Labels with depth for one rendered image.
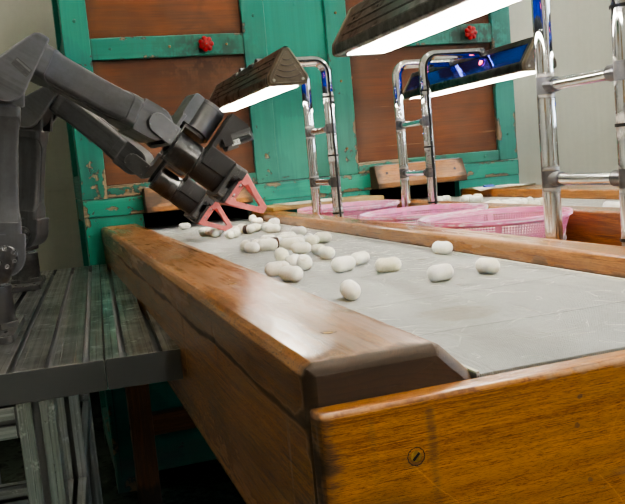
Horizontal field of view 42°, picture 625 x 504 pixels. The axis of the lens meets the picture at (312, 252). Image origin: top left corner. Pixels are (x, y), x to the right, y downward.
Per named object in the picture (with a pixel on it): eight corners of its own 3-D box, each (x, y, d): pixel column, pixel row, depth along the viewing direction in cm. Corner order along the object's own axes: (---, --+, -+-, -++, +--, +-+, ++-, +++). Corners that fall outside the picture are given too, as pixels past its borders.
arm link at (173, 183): (189, 175, 182) (163, 157, 180) (189, 180, 177) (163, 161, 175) (170, 199, 183) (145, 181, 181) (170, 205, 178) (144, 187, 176)
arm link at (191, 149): (206, 149, 148) (175, 126, 146) (216, 142, 142) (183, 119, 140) (186, 179, 146) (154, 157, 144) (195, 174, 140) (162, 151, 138)
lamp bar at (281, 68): (269, 85, 154) (265, 46, 153) (205, 113, 212) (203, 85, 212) (309, 83, 156) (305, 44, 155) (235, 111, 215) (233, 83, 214)
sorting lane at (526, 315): (479, 403, 54) (477, 372, 54) (146, 238, 226) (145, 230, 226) (817, 336, 64) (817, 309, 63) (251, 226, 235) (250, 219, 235)
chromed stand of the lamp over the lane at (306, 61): (271, 264, 178) (251, 57, 173) (249, 257, 197) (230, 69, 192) (351, 254, 184) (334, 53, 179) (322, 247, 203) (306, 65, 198)
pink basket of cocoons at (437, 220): (468, 285, 128) (463, 225, 127) (397, 269, 153) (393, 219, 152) (608, 264, 136) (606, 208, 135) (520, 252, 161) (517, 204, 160)
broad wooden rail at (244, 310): (329, 645, 53) (303, 366, 50) (108, 293, 224) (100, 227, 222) (491, 599, 56) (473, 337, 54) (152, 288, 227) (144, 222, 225)
